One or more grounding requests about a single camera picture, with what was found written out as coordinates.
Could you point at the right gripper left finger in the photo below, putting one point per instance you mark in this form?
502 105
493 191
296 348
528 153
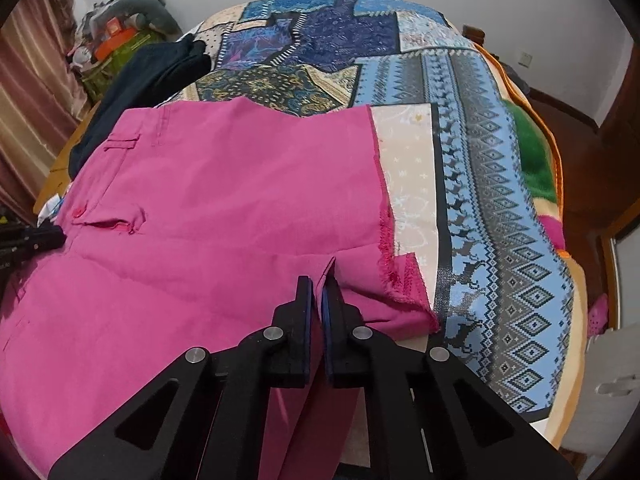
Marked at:
279 355

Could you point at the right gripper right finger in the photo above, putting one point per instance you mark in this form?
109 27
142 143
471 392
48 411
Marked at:
352 350

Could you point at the pink pants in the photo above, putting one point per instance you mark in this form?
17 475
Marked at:
186 228

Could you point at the wooden lap desk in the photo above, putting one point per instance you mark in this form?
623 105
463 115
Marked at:
58 178

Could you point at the striped pink curtain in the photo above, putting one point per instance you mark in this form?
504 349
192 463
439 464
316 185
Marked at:
42 101

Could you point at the green storage bin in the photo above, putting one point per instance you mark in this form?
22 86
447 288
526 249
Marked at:
99 77

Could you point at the blue patchwork bedspread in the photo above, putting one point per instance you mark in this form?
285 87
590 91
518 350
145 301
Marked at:
501 296

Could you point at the dark navy folded garment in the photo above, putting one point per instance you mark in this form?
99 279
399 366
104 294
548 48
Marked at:
154 74

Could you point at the orange box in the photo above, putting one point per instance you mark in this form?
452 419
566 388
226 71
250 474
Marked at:
105 48

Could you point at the white plastic chair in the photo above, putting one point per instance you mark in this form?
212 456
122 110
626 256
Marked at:
610 392

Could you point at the grey stuffed pillow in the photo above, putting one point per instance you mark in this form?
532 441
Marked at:
147 14

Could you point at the orange green fleece blanket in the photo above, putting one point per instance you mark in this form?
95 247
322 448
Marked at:
542 170

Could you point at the wooden door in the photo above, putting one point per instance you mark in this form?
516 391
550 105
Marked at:
620 137

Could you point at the white wall socket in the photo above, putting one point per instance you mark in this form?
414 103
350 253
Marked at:
525 59

